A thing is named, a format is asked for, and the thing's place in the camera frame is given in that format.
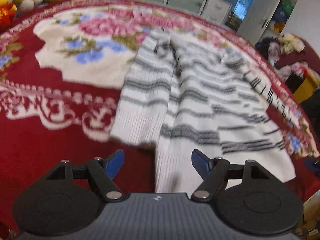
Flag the striped white sweater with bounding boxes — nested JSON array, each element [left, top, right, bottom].
[[110, 29, 297, 193]]

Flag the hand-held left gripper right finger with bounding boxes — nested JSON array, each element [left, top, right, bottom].
[[191, 149, 270, 203]]

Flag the red orange plush toy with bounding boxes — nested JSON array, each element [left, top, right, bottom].
[[0, 0, 18, 27]]

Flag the pink padded jacket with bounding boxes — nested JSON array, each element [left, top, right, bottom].
[[277, 64, 304, 80]]

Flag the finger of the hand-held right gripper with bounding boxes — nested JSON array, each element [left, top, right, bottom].
[[304, 156, 320, 173]]

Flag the floral garment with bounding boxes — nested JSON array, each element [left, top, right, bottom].
[[267, 42, 280, 63]]

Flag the green bag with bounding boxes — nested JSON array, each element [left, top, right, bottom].
[[281, 0, 295, 18]]

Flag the white drawer cabinet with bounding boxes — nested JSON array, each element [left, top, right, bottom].
[[201, 0, 232, 24]]

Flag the red floral blanket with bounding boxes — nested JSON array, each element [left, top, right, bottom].
[[0, 0, 320, 233]]

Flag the cream cloth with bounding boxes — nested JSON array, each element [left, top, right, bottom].
[[279, 32, 305, 54]]

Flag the yellow packages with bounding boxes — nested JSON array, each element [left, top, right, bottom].
[[272, 21, 285, 33]]

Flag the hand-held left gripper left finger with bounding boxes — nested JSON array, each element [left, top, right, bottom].
[[46, 149, 125, 203]]

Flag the black pants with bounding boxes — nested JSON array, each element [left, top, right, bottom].
[[299, 95, 320, 120]]

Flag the white door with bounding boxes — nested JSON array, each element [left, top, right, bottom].
[[236, 0, 288, 45]]

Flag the black garment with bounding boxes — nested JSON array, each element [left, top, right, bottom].
[[255, 37, 278, 55]]

